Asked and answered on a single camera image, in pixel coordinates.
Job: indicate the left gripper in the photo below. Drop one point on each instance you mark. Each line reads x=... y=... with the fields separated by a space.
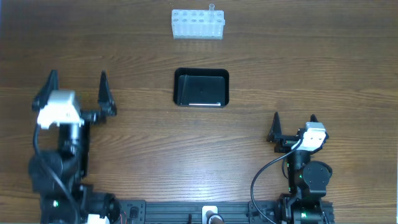
x=93 y=117

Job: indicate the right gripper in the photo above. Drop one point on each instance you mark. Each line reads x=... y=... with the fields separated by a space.
x=286 y=143

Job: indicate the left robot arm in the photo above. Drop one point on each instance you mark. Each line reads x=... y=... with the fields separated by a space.
x=46 y=174

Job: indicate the black tray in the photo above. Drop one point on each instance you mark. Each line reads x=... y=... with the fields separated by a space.
x=202 y=90

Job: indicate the white test tube rack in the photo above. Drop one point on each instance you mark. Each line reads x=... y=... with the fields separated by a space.
x=192 y=29

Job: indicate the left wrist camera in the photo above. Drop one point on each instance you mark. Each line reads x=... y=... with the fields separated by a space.
x=60 y=107

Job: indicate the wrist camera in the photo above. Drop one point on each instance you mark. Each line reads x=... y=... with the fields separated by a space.
x=312 y=137
x=60 y=107

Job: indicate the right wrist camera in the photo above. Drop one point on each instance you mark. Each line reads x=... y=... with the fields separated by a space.
x=312 y=137

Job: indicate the mounting rail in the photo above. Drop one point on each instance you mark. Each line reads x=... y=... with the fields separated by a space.
x=174 y=213

